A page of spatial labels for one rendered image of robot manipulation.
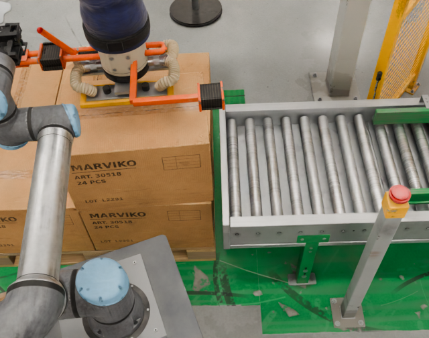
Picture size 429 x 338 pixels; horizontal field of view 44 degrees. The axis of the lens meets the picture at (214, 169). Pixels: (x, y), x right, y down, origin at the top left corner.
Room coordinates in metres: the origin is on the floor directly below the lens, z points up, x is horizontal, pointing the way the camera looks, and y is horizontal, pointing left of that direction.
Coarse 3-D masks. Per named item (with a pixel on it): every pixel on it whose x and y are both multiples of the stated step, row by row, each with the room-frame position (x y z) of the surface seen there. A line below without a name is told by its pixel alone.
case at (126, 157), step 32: (64, 96) 1.58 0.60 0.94; (96, 128) 1.39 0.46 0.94; (128, 128) 1.38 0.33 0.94; (160, 128) 1.37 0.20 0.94; (192, 128) 1.36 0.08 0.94; (96, 160) 1.26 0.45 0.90; (128, 160) 1.27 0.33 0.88; (160, 160) 1.27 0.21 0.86; (192, 160) 1.28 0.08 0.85; (96, 192) 1.26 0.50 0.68; (128, 192) 1.27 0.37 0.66; (160, 192) 1.27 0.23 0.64; (192, 192) 1.28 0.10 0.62
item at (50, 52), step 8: (40, 48) 1.49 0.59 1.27; (48, 48) 1.50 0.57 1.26; (56, 48) 1.50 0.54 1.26; (40, 56) 1.45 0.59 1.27; (48, 56) 1.45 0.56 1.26; (56, 56) 1.45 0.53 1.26; (40, 64) 1.44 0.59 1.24; (48, 64) 1.44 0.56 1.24; (56, 64) 1.44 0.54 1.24; (64, 64) 1.44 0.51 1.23
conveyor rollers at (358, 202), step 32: (288, 128) 1.67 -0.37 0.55; (320, 128) 1.67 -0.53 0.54; (384, 128) 1.64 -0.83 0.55; (416, 128) 1.63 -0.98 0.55; (256, 160) 1.49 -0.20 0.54; (288, 160) 1.48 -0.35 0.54; (352, 160) 1.46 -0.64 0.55; (384, 160) 1.46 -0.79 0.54; (256, 192) 1.31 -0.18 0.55; (320, 192) 1.29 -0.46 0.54; (352, 192) 1.29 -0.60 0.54
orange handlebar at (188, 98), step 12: (72, 48) 1.50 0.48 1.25; (84, 48) 1.50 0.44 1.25; (24, 60) 1.44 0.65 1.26; (36, 60) 1.45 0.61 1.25; (72, 60) 1.45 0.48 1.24; (132, 72) 1.35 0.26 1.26; (132, 84) 1.30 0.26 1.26; (132, 96) 1.24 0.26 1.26; (168, 96) 1.23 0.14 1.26; (180, 96) 1.23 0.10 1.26; (192, 96) 1.23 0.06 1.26
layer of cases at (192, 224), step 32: (32, 64) 2.24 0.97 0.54; (192, 64) 2.17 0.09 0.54; (32, 96) 2.00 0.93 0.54; (0, 160) 1.58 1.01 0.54; (32, 160) 1.57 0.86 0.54; (0, 192) 1.39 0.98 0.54; (0, 224) 1.29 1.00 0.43; (64, 224) 1.29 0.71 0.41; (96, 224) 1.28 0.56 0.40; (128, 224) 1.28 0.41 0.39; (160, 224) 1.27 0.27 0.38; (192, 224) 1.27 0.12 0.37
